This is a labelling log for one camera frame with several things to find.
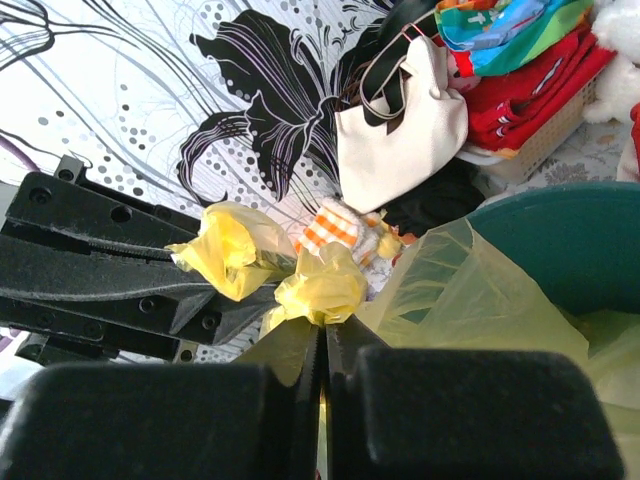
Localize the white plush bear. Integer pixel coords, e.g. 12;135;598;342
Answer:
583;0;639;123

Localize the red cloth garment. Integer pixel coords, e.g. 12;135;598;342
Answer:
464;22;614;152

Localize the blue plastic trash bin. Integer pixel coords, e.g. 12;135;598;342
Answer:
468;182;639;315

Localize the cream plastic basket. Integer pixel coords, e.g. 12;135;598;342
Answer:
457;77;596;184

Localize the yellow plastic trash bag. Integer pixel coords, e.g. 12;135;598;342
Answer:
170;203;639;479

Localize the black hat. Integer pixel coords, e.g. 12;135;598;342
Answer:
377;0;437;47

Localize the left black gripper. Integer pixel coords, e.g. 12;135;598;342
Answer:
1;157;276;365

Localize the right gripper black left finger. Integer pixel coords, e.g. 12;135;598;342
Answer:
1;319;323;479

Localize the orange checkered towel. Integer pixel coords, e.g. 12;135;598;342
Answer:
294;197;402;267

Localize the colorful scarf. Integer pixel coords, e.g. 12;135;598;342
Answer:
434;0;593;77

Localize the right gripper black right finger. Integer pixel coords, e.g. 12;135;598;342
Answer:
326;318;625;479

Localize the cream canvas tote bag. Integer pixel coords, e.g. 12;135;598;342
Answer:
335;36;468;213

